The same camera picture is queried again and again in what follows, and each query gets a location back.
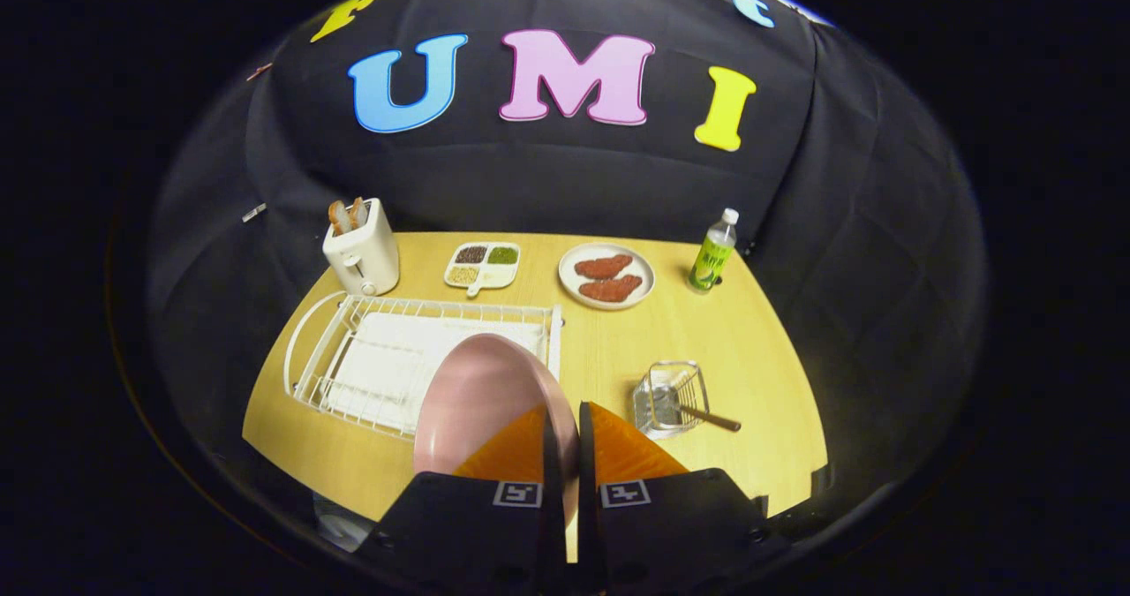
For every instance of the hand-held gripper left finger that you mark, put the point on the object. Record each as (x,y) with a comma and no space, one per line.
(554,508)

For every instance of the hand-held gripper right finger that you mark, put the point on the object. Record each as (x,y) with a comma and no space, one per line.
(587,508)

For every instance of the pink plate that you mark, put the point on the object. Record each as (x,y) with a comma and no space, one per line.
(477,402)

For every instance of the white round plate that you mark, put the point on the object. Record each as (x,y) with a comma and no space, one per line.
(569,287)

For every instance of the white divided grain dish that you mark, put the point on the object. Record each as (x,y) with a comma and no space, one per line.
(483,266)

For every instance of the white drain tray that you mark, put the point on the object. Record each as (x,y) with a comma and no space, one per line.
(388,366)

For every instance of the red meat patty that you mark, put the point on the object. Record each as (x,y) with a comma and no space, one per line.
(611,290)
(602,267)

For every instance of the green label plastic bottle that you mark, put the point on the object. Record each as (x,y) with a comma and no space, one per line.
(711,260)

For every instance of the white toaster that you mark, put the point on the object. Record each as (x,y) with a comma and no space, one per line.
(366,260)

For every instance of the black backdrop cloth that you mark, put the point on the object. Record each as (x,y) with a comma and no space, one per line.
(547,181)

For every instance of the brown toast slice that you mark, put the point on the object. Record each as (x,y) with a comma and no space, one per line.
(339,216)
(357,211)

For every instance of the white clothes peg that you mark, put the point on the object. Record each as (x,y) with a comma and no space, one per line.
(253,213)

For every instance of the pink clothes peg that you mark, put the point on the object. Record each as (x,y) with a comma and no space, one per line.
(259,71)

